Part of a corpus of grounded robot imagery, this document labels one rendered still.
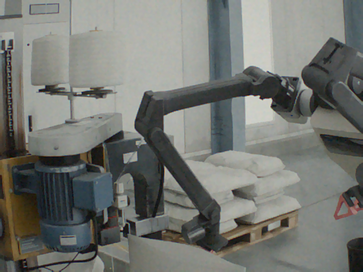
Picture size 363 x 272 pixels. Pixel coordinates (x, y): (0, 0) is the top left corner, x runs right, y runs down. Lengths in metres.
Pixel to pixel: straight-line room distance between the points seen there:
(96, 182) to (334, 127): 0.73
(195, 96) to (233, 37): 5.92
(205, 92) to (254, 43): 6.75
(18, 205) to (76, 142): 0.31
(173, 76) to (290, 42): 2.27
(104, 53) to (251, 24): 6.88
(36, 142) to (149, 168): 0.56
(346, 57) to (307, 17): 8.30
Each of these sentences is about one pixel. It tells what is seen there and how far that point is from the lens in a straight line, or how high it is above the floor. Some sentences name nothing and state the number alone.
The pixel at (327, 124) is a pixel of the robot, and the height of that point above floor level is 1.39.
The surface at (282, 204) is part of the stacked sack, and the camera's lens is 5.50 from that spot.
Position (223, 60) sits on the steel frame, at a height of 1.35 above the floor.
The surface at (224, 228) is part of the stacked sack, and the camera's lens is 5.08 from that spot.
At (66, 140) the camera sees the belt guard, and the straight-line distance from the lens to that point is 1.70.
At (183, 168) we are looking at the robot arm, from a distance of 1.96.
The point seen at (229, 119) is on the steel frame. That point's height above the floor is 0.63.
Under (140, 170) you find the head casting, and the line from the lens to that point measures 2.14.
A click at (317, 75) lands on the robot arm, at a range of 1.36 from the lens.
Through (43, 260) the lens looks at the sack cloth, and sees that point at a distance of 2.54.
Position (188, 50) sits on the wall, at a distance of 7.78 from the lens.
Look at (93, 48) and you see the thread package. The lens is 1.78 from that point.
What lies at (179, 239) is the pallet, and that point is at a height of 0.13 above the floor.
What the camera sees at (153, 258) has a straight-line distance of 1.96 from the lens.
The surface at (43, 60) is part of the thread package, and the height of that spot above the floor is 1.61.
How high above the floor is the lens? 1.66
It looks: 9 degrees down
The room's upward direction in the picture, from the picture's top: 1 degrees counter-clockwise
